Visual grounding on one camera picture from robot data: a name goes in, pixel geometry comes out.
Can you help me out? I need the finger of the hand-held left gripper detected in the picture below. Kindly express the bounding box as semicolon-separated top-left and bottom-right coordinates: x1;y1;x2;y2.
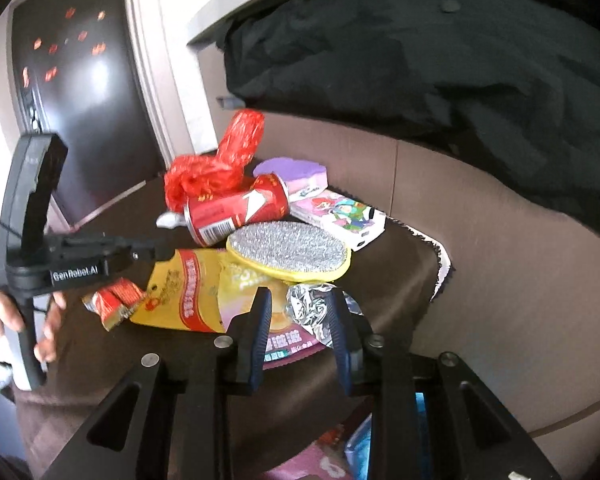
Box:
60;233;146;251
111;241;179;275

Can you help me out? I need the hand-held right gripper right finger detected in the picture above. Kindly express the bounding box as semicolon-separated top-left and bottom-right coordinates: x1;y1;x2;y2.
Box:
325;285;563;480

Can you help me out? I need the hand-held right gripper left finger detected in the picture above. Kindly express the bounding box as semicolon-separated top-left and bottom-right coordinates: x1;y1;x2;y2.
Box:
40;286;273;480

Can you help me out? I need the purple and yellow snack packet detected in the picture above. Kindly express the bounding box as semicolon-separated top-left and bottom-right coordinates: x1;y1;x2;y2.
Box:
219;262;333;372

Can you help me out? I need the silver foil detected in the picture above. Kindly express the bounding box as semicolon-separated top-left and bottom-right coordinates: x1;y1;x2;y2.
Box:
286;282;363;348

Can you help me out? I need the yellow wooden object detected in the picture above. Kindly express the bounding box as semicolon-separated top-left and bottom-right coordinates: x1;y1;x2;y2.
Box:
130;247;251;336

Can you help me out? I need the small red wrapper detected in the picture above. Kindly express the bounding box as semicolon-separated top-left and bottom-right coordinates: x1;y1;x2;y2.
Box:
82;280;146;331

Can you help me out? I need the silver scouring pad yellow rim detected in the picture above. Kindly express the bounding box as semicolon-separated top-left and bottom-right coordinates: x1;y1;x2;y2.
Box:
226;222;353;282

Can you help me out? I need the red drink can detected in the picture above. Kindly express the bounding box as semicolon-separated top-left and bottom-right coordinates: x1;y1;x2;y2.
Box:
184;174;292;247

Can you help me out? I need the red plastic bag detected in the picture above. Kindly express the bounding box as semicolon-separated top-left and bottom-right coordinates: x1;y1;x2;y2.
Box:
164;109;266;211

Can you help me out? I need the trash bin with blue liner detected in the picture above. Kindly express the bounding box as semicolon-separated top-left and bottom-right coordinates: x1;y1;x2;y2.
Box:
344;391;431;480

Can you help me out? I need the cartoon printed box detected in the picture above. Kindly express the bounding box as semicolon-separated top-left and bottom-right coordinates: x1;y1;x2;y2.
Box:
291;187;387;252

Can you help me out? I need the purple sponge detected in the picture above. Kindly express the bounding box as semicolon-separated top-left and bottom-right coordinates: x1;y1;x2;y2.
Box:
252;157;330;202

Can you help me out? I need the person's left hand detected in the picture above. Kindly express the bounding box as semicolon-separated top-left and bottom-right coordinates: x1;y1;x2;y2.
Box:
0;290;68;366

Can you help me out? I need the small white grey tube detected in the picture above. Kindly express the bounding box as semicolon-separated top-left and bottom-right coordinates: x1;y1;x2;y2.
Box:
156;211;188;229

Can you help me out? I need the brown table cloth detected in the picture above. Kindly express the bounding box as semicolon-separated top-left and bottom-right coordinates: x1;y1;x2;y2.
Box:
15;175;453;480

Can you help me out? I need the dark door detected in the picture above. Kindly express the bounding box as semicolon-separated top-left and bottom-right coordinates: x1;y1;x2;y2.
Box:
7;0;167;231

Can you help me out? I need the pink floral mat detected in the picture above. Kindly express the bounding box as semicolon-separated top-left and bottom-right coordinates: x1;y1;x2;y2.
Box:
262;425;352;480

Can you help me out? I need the beige wooden cabinet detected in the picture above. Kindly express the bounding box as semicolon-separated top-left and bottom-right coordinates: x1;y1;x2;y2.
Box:
250;107;600;441

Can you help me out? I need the group of red door stickers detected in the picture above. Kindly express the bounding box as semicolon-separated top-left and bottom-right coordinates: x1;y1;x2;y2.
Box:
22;0;118;88

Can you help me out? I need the black jacket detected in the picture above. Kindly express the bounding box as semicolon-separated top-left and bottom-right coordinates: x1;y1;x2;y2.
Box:
219;0;600;241

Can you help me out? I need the door handle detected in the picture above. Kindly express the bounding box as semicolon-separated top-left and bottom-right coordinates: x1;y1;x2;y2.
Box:
26;89;44;134

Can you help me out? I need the beige door frame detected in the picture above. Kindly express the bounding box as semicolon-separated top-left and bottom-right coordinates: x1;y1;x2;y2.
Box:
122;0;221;173

